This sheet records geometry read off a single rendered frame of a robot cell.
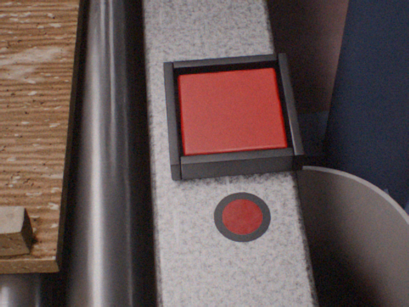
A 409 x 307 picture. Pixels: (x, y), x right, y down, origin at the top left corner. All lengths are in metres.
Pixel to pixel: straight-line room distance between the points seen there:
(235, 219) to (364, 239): 0.77
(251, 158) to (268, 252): 0.05
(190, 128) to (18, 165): 0.10
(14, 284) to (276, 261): 0.14
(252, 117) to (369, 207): 0.69
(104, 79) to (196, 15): 0.08
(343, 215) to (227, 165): 0.75
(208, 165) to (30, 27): 0.15
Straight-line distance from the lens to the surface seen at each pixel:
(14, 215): 0.41
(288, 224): 0.45
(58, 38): 0.51
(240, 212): 0.45
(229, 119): 0.47
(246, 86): 0.48
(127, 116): 0.50
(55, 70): 0.49
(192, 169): 0.45
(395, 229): 1.13
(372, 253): 1.22
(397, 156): 1.30
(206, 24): 0.54
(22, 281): 0.44
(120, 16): 0.55
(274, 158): 0.45
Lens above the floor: 1.31
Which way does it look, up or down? 56 degrees down
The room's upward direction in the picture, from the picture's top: 2 degrees counter-clockwise
